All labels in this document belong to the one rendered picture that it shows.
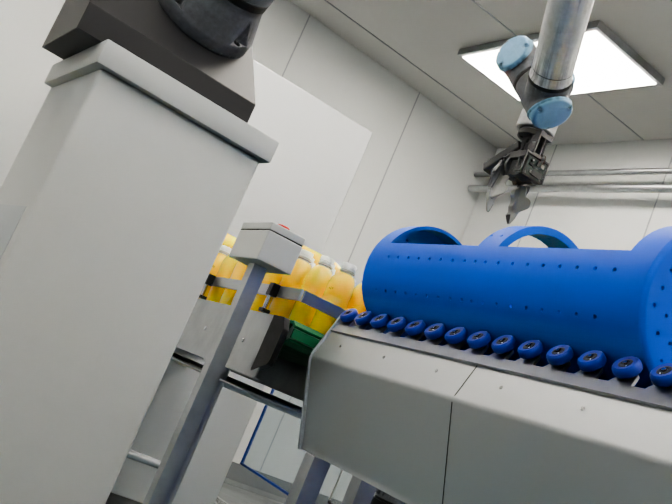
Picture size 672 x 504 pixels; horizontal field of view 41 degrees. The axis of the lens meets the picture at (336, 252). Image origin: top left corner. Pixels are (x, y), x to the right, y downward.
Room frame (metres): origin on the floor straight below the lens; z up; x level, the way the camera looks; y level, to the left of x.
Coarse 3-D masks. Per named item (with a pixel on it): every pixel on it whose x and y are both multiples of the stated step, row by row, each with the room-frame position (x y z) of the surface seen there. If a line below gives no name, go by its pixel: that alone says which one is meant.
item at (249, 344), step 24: (192, 312) 2.72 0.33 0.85; (216, 312) 2.55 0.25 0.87; (192, 336) 2.64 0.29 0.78; (240, 336) 2.33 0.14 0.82; (264, 336) 2.20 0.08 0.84; (288, 336) 2.17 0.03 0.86; (312, 336) 2.17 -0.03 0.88; (192, 360) 3.54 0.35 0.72; (240, 360) 2.27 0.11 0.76; (264, 360) 2.14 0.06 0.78; (240, 384) 2.45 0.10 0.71; (264, 384) 3.17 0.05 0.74; (288, 384) 3.03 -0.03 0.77; (288, 408) 2.29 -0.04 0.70; (144, 456) 3.52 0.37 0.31; (192, 456) 2.44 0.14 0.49
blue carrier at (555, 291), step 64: (384, 256) 2.00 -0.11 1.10; (448, 256) 1.78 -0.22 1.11; (512, 256) 1.59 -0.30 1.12; (576, 256) 1.45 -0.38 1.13; (640, 256) 1.32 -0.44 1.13; (448, 320) 1.77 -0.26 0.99; (512, 320) 1.58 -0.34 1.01; (576, 320) 1.42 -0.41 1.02; (640, 320) 1.30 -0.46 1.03; (640, 384) 1.37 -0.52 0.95
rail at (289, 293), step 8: (216, 280) 2.71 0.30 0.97; (224, 280) 2.65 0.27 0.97; (232, 280) 2.60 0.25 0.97; (240, 280) 2.54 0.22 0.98; (232, 288) 2.57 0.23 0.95; (264, 288) 2.37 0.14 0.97; (280, 288) 2.28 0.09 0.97; (288, 288) 2.23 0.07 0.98; (296, 288) 2.19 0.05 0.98; (280, 296) 2.26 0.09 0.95; (288, 296) 2.22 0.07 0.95; (296, 296) 2.17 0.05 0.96
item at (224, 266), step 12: (216, 264) 2.85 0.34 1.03; (228, 264) 2.74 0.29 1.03; (240, 264) 2.63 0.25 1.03; (216, 276) 2.76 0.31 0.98; (228, 276) 2.74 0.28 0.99; (240, 276) 2.63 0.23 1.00; (264, 276) 2.42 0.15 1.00; (276, 276) 2.40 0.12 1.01; (216, 288) 2.74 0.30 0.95; (216, 300) 2.74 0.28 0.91; (228, 300) 2.63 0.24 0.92; (264, 300) 2.40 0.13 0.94
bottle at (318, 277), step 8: (320, 264) 2.28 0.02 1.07; (328, 264) 2.27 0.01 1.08; (312, 272) 2.26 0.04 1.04; (320, 272) 2.26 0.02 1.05; (328, 272) 2.26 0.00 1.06; (304, 280) 2.28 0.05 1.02; (312, 280) 2.25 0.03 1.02; (320, 280) 2.25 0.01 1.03; (328, 280) 2.26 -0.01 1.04; (304, 288) 2.26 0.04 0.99; (312, 288) 2.25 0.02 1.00; (320, 288) 2.25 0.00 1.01; (320, 296) 2.26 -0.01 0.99; (296, 304) 2.27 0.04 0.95; (304, 304) 2.25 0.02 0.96; (296, 312) 2.26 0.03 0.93; (304, 312) 2.25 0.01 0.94; (312, 312) 2.26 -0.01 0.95; (296, 320) 2.25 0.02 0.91; (304, 320) 2.25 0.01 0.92
